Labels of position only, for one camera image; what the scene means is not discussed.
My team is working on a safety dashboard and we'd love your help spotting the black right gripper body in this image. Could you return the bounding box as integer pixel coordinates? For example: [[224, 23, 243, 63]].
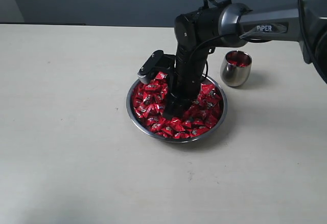
[[165, 47, 208, 111]]

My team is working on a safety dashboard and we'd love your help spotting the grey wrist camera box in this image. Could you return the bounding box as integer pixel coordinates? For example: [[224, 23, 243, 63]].
[[137, 50, 175, 84]]

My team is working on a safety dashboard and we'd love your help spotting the silver metal bowl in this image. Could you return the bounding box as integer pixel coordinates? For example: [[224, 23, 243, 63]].
[[126, 66, 228, 144]]

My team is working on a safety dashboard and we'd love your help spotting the pile of red wrapped candies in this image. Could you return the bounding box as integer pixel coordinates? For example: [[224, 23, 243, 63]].
[[131, 70, 222, 139]]

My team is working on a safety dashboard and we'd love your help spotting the red object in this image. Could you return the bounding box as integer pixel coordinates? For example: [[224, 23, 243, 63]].
[[227, 55, 251, 68]]

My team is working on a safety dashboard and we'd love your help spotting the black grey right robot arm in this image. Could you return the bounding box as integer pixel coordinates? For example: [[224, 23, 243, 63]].
[[163, 0, 326, 119]]

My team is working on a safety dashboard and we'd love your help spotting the stainless steel cup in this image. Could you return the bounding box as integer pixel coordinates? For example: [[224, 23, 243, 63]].
[[220, 50, 252, 87]]

